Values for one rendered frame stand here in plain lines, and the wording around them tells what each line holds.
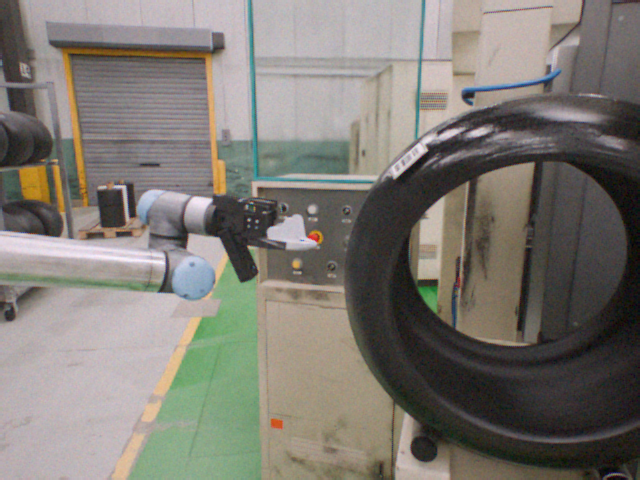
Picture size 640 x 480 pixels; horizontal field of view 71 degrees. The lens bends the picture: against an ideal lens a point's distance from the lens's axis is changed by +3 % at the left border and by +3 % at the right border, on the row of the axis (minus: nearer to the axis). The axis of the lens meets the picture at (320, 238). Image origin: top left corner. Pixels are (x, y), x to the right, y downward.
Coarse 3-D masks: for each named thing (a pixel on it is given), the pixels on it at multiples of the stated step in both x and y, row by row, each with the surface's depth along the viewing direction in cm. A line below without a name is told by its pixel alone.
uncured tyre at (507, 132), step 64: (448, 128) 62; (512, 128) 57; (576, 128) 55; (384, 192) 66; (448, 192) 60; (384, 256) 65; (384, 320) 67; (384, 384) 73; (448, 384) 88; (512, 384) 89; (576, 384) 85; (512, 448) 66; (576, 448) 63
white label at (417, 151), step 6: (420, 144) 63; (414, 150) 63; (420, 150) 62; (426, 150) 61; (408, 156) 64; (414, 156) 62; (420, 156) 61; (396, 162) 65; (402, 162) 64; (408, 162) 62; (390, 168) 66; (396, 168) 64; (402, 168) 62; (396, 174) 63
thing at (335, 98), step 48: (288, 0) 136; (336, 0) 132; (384, 0) 128; (288, 48) 139; (336, 48) 135; (384, 48) 131; (288, 96) 142; (336, 96) 138; (384, 96) 134; (288, 144) 146; (336, 144) 141; (384, 144) 137
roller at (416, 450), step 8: (416, 424) 77; (416, 432) 75; (424, 432) 74; (416, 440) 74; (424, 440) 73; (432, 440) 73; (416, 448) 73; (424, 448) 73; (432, 448) 73; (416, 456) 74; (424, 456) 73; (432, 456) 73
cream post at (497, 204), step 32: (512, 0) 88; (544, 0) 86; (480, 32) 97; (512, 32) 89; (544, 32) 88; (480, 64) 92; (512, 64) 90; (544, 64) 89; (480, 96) 93; (512, 96) 91; (480, 192) 97; (512, 192) 95; (480, 224) 98; (512, 224) 97; (480, 256) 100; (512, 256) 98; (480, 288) 101; (512, 288) 99; (480, 320) 103; (512, 320) 101
